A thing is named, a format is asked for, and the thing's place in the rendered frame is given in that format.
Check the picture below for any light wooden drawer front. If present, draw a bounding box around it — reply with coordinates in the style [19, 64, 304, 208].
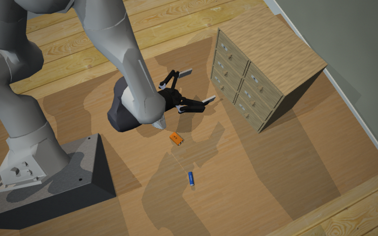
[245, 63, 283, 109]
[211, 67, 237, 103]
[217, 31, 249, 76]
[239, 80, 272, 121]
[235, 95, 264, 131]
[214, 51, 242, 91]

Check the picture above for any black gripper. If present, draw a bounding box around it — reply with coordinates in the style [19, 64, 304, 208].
[158, 68, 216, 114]

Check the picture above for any small wooden chest of drawers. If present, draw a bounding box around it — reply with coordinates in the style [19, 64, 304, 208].
[210, 3, 328, 134]

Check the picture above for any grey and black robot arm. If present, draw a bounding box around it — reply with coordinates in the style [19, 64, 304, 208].
[0, 0, 166, 192]

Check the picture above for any orange nine-volt battery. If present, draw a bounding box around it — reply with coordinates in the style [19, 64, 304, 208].
[169, 132, 183, 145]

